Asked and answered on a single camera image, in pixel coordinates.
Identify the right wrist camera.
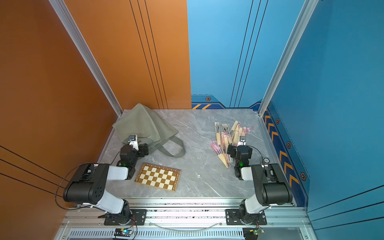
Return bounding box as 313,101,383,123
237,136,247,146

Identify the wooden chessboard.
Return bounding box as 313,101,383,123
135,163,181,192

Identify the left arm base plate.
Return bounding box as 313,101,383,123
99,209,147,227

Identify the right green circuit board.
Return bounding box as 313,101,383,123
243,228,261,240

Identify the light wooden folding fan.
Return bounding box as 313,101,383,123
230,121,239,138

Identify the green circuit board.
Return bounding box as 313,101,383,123
243,228,261,240
114,228,134,239

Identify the aluminium frame post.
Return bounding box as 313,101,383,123
258,0,319,117
49,0,123,117

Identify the left green circuit board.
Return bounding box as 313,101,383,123
114,228,134,239

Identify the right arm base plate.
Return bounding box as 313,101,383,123
225,209,268,226

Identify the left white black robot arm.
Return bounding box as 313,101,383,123
63,144,149,226

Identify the aluminium front rail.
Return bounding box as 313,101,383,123
55,198,316,240

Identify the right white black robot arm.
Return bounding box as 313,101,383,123
228,145,293,225

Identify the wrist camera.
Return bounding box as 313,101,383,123
237,136,247,146
128,135,139,151

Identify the left aluminium frame post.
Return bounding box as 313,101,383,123
49,0,123,117

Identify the right aluminium frame post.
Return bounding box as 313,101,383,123
258,0,319,117

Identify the olive green tote bag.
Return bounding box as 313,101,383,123
113,104,186,158

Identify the pink patterned folding fan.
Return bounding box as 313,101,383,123
239,127,254,137

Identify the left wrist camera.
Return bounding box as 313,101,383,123
128,135,139,151

